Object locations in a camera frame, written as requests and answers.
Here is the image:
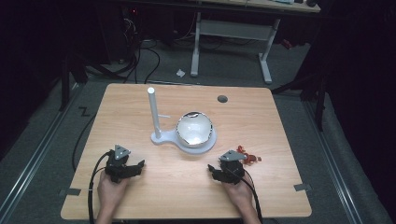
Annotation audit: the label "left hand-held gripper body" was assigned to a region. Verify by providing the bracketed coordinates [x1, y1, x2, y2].
[105, 144, 132, 184]

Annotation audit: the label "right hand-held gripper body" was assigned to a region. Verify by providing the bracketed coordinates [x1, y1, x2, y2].
[214, 149, 248, 185]

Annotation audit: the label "person's right hand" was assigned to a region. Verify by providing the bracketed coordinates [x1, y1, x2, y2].
[221, 172, 255, 214]

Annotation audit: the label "person's left hand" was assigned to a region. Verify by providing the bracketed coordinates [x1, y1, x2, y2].
[96, 170, 131, 213]

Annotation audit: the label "small red plastic object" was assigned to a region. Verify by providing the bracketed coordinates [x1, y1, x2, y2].
[235, 145, 262, 165]

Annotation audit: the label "shiny metal bowl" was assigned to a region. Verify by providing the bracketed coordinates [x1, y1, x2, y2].
[175, 111, 215, 148]

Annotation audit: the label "white stand with pole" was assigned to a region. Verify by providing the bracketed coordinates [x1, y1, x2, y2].
[147, 86, 218, 155]

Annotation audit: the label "grey tape piece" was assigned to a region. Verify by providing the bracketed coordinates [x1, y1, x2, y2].
[292, 183, 313, 192]
[58, 188, 82, 197]

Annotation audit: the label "black metal stand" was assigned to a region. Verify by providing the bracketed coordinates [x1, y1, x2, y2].
[270, 62, 331, 133]
[58, 52, 125, 112]

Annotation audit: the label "white-legged wooden desk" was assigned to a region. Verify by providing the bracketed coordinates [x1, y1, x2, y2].
[190, 0, 321, 85]

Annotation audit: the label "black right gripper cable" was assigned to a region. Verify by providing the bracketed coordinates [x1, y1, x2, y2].
[241, 169, 263, 224]

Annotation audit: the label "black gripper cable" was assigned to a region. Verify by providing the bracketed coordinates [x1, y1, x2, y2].
[87, 150, 112, 224]
[241, 169, 263, 224]

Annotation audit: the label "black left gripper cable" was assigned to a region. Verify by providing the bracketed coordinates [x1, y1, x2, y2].
[87, 150, 112, 224]

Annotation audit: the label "metal floor rail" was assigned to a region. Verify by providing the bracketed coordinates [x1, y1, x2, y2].
[0, 81, 87, 224]
[303, 99, 365, 224]

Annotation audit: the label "black floor cables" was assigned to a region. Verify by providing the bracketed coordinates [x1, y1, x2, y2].
[83, 18, 200, 85]

